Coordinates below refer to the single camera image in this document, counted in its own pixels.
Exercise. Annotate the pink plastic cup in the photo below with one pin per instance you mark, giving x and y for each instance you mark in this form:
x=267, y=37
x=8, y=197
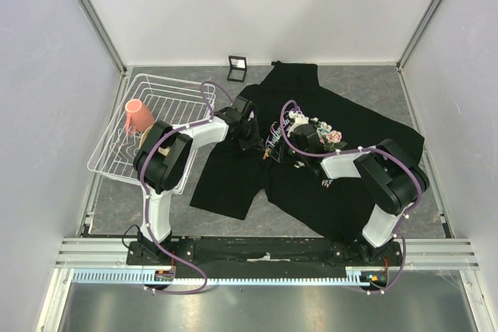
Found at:
x=138, y=117

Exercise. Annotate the white wire basket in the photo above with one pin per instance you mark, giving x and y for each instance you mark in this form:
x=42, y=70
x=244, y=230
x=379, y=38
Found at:
x=174, y=101

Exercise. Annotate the black printed t-shirt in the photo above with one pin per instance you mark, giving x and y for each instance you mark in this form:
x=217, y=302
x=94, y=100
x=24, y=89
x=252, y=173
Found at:
x=337, y=210

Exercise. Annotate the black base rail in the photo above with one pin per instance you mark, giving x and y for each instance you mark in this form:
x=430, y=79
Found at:
x=211, y=252

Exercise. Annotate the toothed aluminium cable rail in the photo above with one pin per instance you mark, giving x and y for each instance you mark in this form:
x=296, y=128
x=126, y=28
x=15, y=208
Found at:
x=152, y=277

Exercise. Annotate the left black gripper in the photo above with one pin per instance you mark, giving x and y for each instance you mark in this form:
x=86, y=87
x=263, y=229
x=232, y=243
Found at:
x=255, y=142

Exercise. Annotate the small black open box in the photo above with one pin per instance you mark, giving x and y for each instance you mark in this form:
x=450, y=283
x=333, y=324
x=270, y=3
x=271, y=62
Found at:
x=237, y=68

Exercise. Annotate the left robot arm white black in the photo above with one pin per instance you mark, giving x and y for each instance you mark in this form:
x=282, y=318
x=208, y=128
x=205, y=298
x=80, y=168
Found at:
x=163, y=155

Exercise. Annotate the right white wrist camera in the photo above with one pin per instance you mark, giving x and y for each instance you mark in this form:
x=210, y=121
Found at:
x=298, y=118

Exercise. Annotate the tan round plate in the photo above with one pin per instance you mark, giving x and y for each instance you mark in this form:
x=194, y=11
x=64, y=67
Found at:
x=144, y=136

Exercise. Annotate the orange butterfly brooch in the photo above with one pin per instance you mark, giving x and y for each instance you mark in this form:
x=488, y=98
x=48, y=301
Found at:
x=266, y=154

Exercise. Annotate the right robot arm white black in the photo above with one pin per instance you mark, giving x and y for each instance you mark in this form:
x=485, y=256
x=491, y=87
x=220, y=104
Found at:
x=392, y=178

